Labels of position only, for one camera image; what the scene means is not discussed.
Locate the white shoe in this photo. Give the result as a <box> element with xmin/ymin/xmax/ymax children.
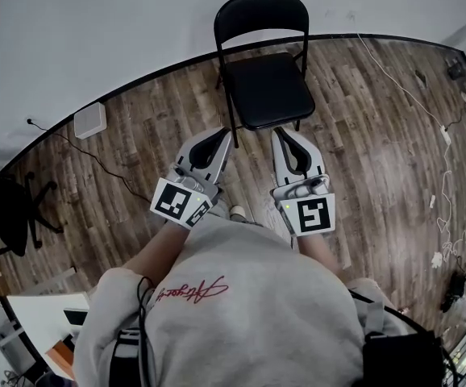
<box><xmin>228</xmin><ymin>203</ymin><xmax>250</xmax><ymax>222</ymax></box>

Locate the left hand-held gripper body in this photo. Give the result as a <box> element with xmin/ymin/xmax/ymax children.
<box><xmin>150</xmin><ymin>161</ymin><xmax>223</xmax><ymax>230</ymax></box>

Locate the white desk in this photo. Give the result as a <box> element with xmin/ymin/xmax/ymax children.
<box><xmin>6</xmin><ymin>291</ymin><xmax>94</xmax><ymax>378</ymax></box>

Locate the black floor cable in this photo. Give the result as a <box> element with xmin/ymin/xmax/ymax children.
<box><xmin>26</xmin><ymin>118</ymin><xmax>153</xmax><ymax>195</ymax></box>

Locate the white wall box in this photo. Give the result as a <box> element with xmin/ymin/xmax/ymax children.
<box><xmin>73</xmin><ymin>102</ymin><xmax>108</xmax><ymax>139</ymax></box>

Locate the black chest cable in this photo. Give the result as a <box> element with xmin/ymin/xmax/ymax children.
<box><xmin>135</xmin><ymin>276</ymin><xmax>158</xmax><ymax>387</ymax></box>

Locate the black office chair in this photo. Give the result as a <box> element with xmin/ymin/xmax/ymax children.
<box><xmin>0</xmin><ymin>166</ymin><xmax>64</xmax><ymax>257</ymax></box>

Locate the black folding chair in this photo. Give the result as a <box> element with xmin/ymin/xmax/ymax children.
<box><xmin>213</xmin><ymin>0</ymin><xmax>316</xmax><ymax>149</ymax></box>

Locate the black floor clutter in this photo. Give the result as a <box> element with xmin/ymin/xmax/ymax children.
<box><xmin>440</xmin><ymin>270</ymin><xmax>466</xmax><ymax>314</ymax></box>

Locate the person's right forearm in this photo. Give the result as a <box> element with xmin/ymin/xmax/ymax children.
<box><xmin>295</xmin><ymin>234</ymin><xmax>343</xmax><ymax>274</ymax></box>

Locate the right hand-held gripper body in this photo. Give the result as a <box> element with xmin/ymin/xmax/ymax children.
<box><xmin>271</xmin><ymin>174</ymin><xmax>336</xmax><ymax>237</ymax></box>

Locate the small black floor device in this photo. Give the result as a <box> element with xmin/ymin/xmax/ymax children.
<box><xmin>447</xmin><ymin>60</ymin><xmax>466</xmax><ymax>81</ymax></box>

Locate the grey sweatshirt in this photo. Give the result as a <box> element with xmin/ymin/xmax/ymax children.
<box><xmin>73</xmin><ymin>214</ymin><xmax>410</xmax><ymax>387</ymax></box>

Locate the black waist pack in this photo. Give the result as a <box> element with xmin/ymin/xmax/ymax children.
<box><xmin>361</xmin><ymin>331</ymin><xmax>448</xmax><ymax>387</ymax></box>

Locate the person's left forearm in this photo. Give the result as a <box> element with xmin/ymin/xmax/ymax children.
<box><xmin>122</xmin><ymin>215</ymin><xmax>196</xmax><ymax>276</ymax></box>

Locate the white floor cable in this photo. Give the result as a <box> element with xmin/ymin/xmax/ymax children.
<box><xmin>356</xmin><ymin>33</ymin><xmax>466</xmax><ymax>268</ymax></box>

